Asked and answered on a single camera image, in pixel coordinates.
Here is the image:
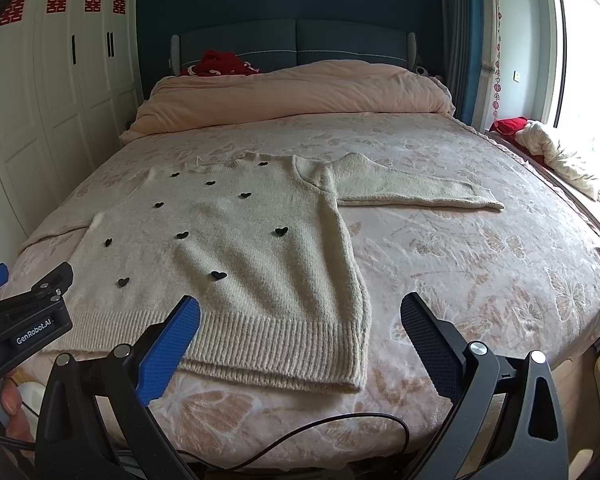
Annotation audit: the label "cream knit sweater black hearts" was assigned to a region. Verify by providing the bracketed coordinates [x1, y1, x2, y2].
[32, 153, 500, 392]

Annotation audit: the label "person's left hand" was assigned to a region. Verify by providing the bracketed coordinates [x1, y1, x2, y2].
[0, 378, 33, 442]

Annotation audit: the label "pink floral bed sheet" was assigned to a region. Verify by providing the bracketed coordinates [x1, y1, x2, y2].
[5, 113, 600, 469]

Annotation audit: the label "white wardrobe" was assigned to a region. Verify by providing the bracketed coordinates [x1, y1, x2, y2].
[0, 0, 142, 264]

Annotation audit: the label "cream blanket by window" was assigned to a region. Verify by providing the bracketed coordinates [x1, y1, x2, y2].
[514, 120, 600, 203]

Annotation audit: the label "red pillow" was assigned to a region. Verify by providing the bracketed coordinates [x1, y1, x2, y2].
[181, 50, 260, 77]

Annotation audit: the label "window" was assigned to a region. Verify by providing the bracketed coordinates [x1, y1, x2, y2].
[555, 0, 600, 163]

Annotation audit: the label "pink folded duvet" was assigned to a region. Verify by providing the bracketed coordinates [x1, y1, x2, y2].
[121, 60, 455, 144]

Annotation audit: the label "dark teal headboard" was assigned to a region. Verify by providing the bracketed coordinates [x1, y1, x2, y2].
[170, 18, 417, 75]

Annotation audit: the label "blue grey curtain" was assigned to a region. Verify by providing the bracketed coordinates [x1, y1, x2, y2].
[441, 0, 498, 130]

